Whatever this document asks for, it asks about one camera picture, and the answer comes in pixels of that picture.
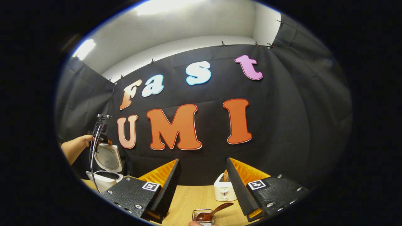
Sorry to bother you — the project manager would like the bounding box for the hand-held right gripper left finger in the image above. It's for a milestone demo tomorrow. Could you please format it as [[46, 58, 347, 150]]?
[[100, 158, 182, 224]]

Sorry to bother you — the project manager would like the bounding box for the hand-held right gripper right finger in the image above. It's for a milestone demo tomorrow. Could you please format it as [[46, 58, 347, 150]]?
[[226, 157, 312, 223]]

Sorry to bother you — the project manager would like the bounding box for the white rice cooker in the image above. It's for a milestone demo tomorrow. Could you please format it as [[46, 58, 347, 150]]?
[[86, 143, 124, 193]]

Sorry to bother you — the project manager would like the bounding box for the brown wooden spoon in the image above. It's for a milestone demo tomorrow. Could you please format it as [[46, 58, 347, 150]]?
[[196, 202, 234, 222]]

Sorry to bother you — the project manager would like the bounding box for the metal wire chopstick holder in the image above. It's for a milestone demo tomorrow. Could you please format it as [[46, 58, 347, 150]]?
[[192, 209, 215, 225]]

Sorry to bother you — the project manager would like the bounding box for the white toaster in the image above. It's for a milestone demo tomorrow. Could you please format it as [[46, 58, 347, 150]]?
[[214, 171, 237, 202]]

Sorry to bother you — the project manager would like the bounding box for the ceiling light panel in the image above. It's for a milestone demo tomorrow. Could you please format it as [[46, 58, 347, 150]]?
[[73, 39, 96, 61]]

